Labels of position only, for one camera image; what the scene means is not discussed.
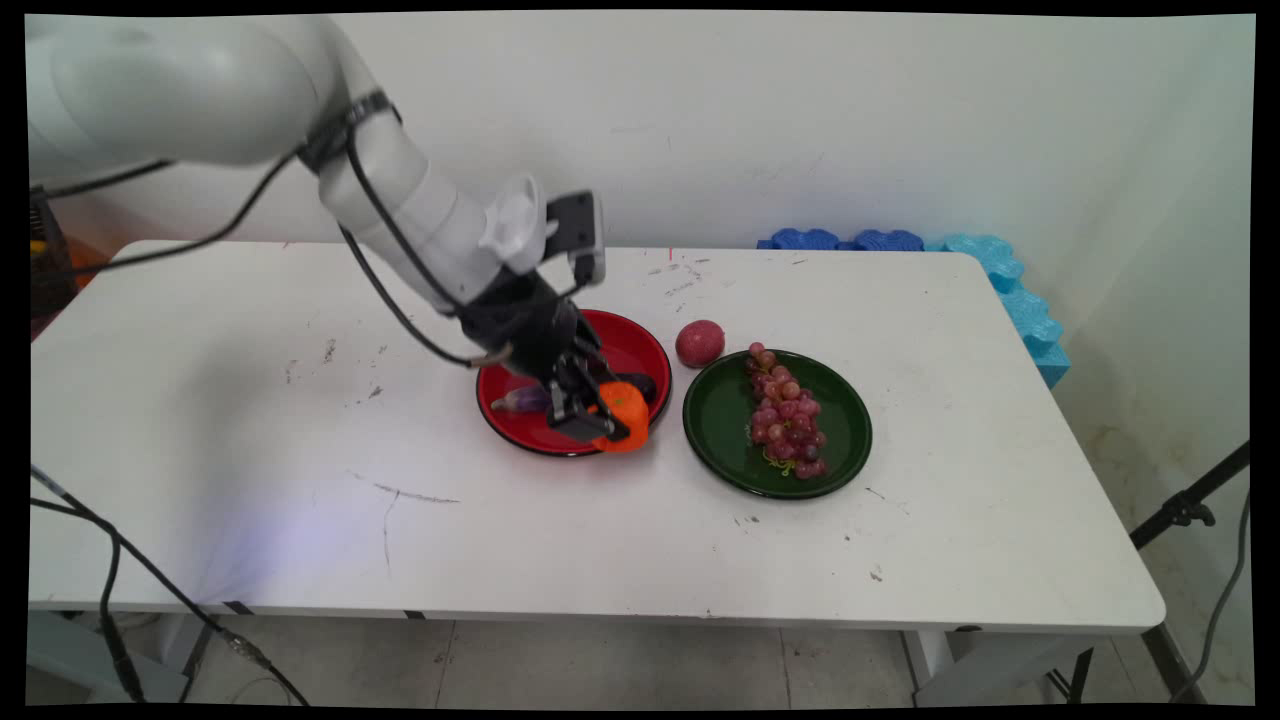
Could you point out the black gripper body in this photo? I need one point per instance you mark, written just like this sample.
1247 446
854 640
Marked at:
525 320

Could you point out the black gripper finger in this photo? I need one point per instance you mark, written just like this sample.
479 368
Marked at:
615 420
572 418

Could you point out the orange fruit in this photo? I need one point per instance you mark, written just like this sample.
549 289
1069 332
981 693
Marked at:
637 425

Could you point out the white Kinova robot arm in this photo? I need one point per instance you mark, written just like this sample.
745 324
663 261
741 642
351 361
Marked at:
200 90

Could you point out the purple eggplant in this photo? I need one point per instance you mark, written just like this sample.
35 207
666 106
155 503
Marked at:
520 401

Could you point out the red round plate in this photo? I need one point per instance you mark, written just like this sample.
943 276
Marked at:
640 345

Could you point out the dark green round plate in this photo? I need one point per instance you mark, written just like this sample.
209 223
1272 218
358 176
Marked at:
720 420

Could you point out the reddish round passion fruit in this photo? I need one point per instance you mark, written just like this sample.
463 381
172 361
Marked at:
700 343

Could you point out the red grape bunch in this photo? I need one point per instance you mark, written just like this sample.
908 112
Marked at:
788 415

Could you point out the light blue foam strip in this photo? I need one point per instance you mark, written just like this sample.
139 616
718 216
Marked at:
1025 310

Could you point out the white table leg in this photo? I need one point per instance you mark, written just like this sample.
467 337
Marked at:
180 655
990 665

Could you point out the black and yellow crate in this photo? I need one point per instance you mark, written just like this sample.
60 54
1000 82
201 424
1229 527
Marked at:
48 260

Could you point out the black tripod stand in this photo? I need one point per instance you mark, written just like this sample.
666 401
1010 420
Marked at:
1185 510

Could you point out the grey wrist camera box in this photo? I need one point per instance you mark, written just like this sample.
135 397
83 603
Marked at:
580 225

